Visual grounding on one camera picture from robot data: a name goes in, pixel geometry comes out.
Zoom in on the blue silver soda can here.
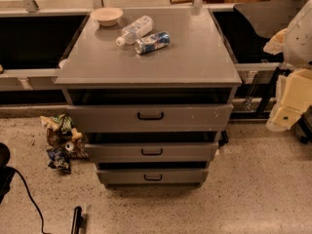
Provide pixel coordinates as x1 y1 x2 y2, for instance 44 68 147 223
135 31 171 55

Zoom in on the grey bottom drawer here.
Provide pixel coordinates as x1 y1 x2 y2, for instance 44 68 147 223
97 169 208 186

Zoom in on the grey top drawer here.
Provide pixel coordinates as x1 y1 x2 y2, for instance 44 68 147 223
67 104 233 133

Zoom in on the grey drawer cabinet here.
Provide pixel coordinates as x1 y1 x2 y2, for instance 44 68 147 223
56 8 241 171

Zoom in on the black cable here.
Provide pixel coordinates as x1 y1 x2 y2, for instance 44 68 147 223
9 167 52 234

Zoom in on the black cylindrical tool on floor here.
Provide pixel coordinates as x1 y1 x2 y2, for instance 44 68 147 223
71 206 82 234

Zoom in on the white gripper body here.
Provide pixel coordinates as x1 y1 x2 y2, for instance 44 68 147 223
266 68 312 132

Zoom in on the black tray table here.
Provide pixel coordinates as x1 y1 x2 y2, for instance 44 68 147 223
233 0 305 38

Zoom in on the black device at left edge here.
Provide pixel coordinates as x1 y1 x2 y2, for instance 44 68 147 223
0 142 15 204

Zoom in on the brown snack bag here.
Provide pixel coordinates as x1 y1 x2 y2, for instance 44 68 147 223
47 129 88 159

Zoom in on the blue snack bag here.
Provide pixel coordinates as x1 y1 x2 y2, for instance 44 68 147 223
47 148 71 173

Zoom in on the green white snack bag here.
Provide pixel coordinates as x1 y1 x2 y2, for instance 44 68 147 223
40 114 73 134

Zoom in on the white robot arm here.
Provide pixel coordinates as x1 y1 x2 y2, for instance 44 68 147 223
263 0 312 132

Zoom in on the wooden stick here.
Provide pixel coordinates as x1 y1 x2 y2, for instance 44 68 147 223
170 0 193 5

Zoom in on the grey middle drawer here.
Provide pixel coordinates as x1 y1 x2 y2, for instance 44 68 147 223
86 142 217 163

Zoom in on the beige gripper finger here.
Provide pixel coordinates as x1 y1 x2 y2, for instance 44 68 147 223
263 28 288 55

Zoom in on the beige bowl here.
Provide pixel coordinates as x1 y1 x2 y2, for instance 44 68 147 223
91 7 123 26

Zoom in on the grey drawer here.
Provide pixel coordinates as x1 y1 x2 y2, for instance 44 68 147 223
86 142 217 163
67 104 233 133
97 169 208 186

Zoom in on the clear plastic water bottle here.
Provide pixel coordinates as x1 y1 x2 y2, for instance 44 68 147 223
116 16 154 46

